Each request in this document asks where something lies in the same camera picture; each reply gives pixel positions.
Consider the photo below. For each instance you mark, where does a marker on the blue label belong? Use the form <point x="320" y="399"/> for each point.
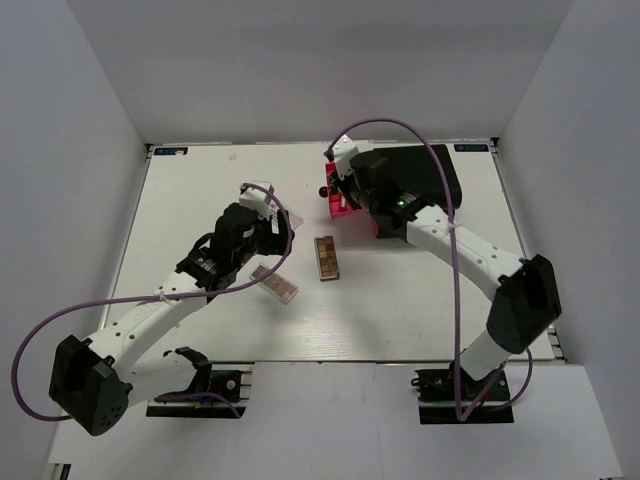
<point x="468" y="148"/>
<point x="170" y="151"/>

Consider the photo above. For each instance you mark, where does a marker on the blue label right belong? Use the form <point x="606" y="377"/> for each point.
<point x="468" y="148"/>

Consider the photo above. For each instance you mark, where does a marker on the brown eyeshadow palette upright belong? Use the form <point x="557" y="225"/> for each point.
<point x="326" y="258"/>

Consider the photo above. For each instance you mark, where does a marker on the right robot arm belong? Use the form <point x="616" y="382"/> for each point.
<point x="523" y="292"/>

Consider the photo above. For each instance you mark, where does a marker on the pink brown eyeshadow palette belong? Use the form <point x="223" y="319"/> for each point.
<point x="275" y="285"/>

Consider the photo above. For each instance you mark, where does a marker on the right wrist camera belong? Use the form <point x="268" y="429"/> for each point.
<point x="340" y="154"/>

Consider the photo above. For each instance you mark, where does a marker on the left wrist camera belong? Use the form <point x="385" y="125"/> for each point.
<point x="257" y="198"/>

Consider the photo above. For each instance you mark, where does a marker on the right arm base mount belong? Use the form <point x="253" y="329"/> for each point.
<point x="436" y="399"/>

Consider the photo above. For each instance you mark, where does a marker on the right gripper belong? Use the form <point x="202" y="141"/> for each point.
<point x="343" y="187"/>

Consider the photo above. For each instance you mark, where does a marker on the black drawer organizer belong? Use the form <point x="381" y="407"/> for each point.
<point x="412" y="169"/>

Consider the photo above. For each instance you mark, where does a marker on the blue label left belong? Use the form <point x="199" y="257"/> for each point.
<point x="170" y="151"/>

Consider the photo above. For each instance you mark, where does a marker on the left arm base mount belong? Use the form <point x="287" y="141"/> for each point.
<point x="222" y="395"/>

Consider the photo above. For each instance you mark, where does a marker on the white labelled card box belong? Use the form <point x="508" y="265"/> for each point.
<point x="294" y="220"/>

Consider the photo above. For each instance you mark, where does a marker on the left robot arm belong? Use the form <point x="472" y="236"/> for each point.
<point x="97" y="379"/>

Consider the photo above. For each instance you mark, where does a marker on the pink drawer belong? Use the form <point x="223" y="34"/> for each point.
<point x="340" y="200"/>

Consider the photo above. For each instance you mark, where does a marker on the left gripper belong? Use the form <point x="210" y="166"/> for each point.
<point x="275" y="242"/>

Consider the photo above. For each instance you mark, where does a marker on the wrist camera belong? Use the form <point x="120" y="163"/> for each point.
<point x="340" y="154"/>
<point x="257" y="198"/>

